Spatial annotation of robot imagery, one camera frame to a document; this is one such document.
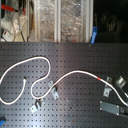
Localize clear plastic bin left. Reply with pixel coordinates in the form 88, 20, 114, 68
34, 0, 55, 42

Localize clear plastic bin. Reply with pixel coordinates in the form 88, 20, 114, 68
61, 0, 87, 43
34, 0, 55, 42

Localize clear plastic bin right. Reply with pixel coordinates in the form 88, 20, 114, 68
61, 0, 87, 43

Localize red white device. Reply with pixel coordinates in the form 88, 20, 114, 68
2, 31, 14, 42

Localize grey metal connector block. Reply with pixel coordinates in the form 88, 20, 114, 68
100, 101, 128, 118

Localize blue object bottom left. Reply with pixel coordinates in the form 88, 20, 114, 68
0, 116, 6, 125

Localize grey cable clip upper middle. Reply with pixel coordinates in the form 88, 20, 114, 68
48, 80, 54, 88

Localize grey cable clip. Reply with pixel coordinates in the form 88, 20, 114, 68
51, 87, 59, 100
48, 80, 54, 88
36, 99, 45, 109
103, 86, 111, 97
30, 105, 37, 113
106, 77, 113, 84

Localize white cable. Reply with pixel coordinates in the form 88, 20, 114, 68
0, 56, 128, 107

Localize grey cable clip lower middle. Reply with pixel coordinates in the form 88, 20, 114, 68
51, 87, 59, 100

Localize grey cable clip lower left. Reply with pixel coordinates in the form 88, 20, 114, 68
36, 99, 45, 109

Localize grey cable clip right upper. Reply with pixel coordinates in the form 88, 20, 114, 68
106, 77, 113, 84

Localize blue clamp handle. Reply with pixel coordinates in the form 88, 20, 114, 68
90, 26, 98, 44

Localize grey cable clip right lower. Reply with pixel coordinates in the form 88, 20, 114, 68
103, 86, 111, 97

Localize grey cable clip bottom left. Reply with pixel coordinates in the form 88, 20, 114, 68
30, 105, 37, 113

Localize shiny metal bracket right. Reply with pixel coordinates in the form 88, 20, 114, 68
116, 76, 126, 87

